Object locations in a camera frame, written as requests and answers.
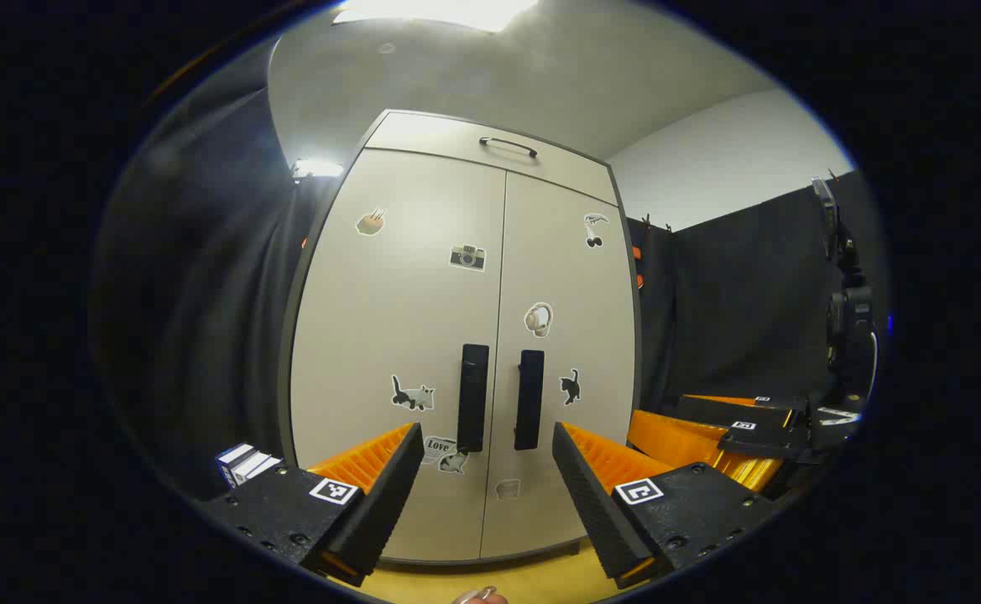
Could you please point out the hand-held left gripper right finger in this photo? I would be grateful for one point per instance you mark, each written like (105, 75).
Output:
(587, 495)

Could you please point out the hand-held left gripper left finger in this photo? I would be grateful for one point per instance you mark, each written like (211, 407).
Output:
(385, 503)

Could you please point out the grey double-door shoe cabinet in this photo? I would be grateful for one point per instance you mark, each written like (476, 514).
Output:
(284, 377)

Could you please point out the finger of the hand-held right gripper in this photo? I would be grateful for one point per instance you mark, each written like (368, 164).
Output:
(683, 445)
(733, 409)

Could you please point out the white and blue box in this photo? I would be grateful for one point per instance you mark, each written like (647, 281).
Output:
(242, 463)

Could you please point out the beige cabinet drawer front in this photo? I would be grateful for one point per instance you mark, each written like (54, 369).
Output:
(440, 143)

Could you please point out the beige cabinet door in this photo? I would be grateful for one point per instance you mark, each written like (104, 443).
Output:
(574, 294)
(398, 310)

